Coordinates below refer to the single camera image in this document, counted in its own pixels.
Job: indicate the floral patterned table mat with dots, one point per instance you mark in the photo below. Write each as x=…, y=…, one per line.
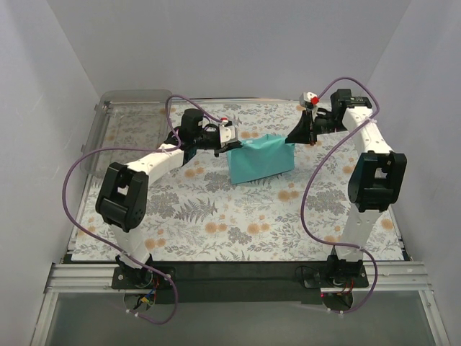
x=195, y=213

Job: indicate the teal t shirt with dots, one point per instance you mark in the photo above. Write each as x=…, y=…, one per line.
x=260, y=158

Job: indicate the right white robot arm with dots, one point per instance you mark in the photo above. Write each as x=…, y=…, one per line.
x=374, y=184

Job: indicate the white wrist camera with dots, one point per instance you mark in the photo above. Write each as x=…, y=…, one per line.
x=308, y=100
x=227, y=131

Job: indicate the clear plastic bin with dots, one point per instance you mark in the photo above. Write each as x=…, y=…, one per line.
x=129, y=120

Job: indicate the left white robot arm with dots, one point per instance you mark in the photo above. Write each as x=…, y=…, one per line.
x=122, y=200

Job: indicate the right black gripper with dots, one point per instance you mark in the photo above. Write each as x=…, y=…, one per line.
x=310, y=126

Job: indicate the aluminium frame rail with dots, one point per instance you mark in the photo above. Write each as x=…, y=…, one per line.
x=199, y=282

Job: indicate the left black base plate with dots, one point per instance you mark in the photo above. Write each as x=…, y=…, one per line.
x=158, y=275

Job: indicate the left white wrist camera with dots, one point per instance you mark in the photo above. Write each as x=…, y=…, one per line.
x=227, y=131

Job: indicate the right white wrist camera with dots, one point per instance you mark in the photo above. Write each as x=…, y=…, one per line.
x=308, y=100

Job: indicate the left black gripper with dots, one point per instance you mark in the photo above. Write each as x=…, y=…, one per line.
x=223, y=145

